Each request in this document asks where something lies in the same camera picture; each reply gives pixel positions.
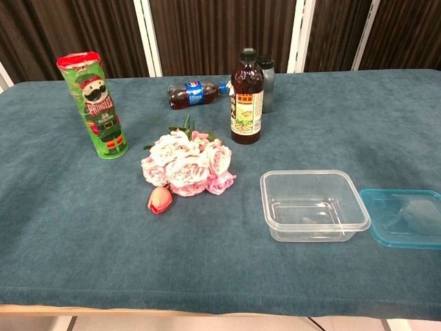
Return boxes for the blue container lid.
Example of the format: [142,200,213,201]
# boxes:
[359,188,441,250]

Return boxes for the clear plastic container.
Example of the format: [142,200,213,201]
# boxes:
[260,169,371,243]

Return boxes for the pink artificial flower bouquet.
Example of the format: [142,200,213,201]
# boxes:
[141,114,238,198]

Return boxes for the dark sauce bottle yellow label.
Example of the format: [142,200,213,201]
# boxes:
[230,48,265,145]

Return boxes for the orange-red tulip bud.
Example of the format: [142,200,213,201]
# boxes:
[147,185,173,215]

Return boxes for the Pepsi cola bottle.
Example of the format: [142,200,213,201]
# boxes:
[167,80,232,110]

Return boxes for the grey bottle black cap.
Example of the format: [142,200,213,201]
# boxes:
[256,54,276,114]

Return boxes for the teal velvet tablecloth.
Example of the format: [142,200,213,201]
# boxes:
[0,68,441,317]

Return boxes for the green Pringles can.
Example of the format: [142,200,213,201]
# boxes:
[56,51,129,161]

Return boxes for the white partition frame post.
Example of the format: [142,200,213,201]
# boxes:
[287,0,316,74]
[351,0,381,72]
[0,61,15,94]
[133,0,163,78]

